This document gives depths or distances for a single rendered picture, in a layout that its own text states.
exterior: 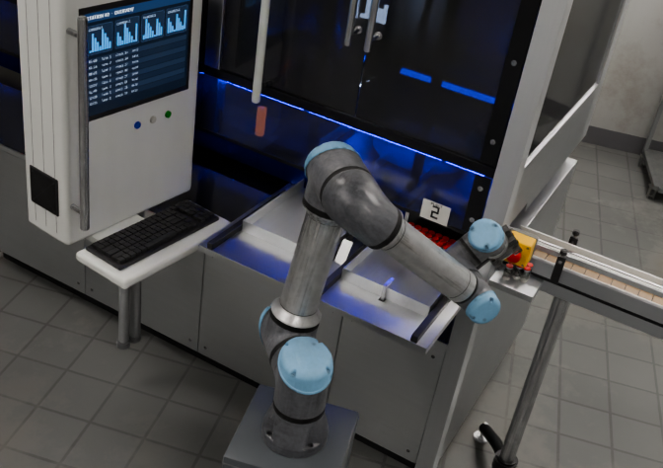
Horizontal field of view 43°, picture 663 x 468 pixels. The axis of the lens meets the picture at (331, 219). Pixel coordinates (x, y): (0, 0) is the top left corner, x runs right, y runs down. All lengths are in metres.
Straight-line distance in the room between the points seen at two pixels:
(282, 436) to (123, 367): 1.48
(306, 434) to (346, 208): 0.54
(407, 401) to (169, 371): 0.96
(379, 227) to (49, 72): 1.03
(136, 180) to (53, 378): 0.98
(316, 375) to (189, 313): 1.40
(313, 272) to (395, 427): 1.18
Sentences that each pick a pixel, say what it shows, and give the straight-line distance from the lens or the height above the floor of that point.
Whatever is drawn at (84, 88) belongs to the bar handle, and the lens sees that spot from 2.19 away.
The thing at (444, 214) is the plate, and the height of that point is 1.02.
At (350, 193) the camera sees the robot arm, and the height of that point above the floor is 1.41.
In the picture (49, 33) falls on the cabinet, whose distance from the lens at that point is 2.22.
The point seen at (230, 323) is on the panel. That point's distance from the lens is 3.01.
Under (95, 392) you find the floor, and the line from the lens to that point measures 3.17.
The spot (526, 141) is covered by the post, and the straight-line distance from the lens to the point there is 2.22.
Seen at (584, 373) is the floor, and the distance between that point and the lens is 3.69.
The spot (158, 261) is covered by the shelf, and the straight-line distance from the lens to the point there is 2.40.
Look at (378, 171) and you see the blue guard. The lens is 2.42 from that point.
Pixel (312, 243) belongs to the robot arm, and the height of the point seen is 1.23.
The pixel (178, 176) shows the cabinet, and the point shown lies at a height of 0.88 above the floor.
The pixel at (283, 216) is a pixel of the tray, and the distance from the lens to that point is 2.50.
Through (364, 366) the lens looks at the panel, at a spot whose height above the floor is 0.38.
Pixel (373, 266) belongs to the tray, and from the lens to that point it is 2.35.
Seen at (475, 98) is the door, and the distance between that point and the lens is 2.24.
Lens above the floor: 2.17
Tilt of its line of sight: 31 degrees down
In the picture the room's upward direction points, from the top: 9 degrees clockwise
